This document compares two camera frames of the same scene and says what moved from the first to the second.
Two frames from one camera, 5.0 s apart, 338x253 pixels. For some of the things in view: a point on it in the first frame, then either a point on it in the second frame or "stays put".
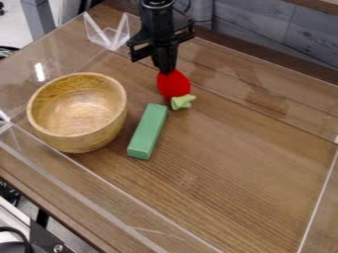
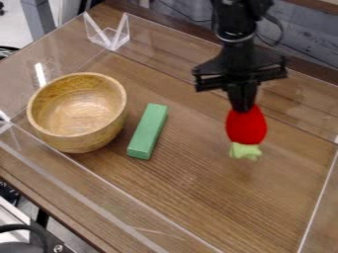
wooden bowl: x=76 y=112 stays put
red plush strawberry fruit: x=172 y=83 → x=246 y=130
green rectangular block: x=143 y=143 stays put
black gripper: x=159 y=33 → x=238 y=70
